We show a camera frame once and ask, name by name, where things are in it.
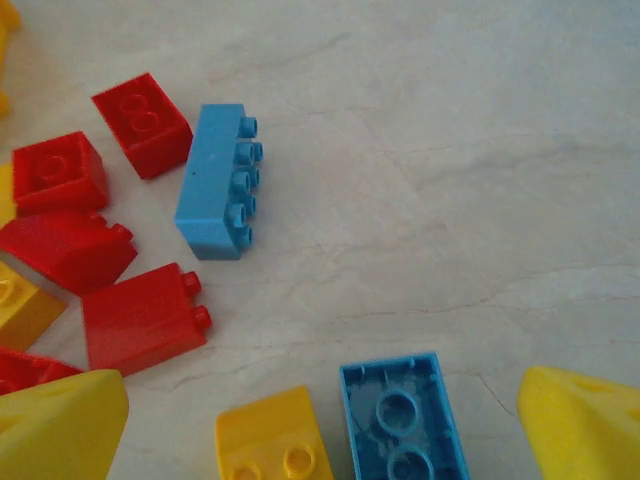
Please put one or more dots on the blue lego brick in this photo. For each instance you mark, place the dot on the blue lego brick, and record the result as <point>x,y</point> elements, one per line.
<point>210,185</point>
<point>405,425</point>

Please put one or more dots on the yellow plastic bin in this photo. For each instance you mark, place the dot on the yellow plastic bin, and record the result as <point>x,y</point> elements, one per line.
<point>6,12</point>

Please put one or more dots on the red lego brick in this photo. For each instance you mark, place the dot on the red lego brick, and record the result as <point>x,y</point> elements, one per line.
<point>65,250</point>
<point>60,175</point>
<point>145,130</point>
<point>140,320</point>
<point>25,367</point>

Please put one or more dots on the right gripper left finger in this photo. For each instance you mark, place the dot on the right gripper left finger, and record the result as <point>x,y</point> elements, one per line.
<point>55,430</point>

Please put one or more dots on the yellow lego brick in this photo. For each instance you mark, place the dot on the yellow lego brick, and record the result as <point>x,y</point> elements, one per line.
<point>25,315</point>
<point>270,440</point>
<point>5,195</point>

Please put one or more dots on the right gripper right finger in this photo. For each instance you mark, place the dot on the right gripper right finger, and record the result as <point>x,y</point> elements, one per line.
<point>585,435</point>

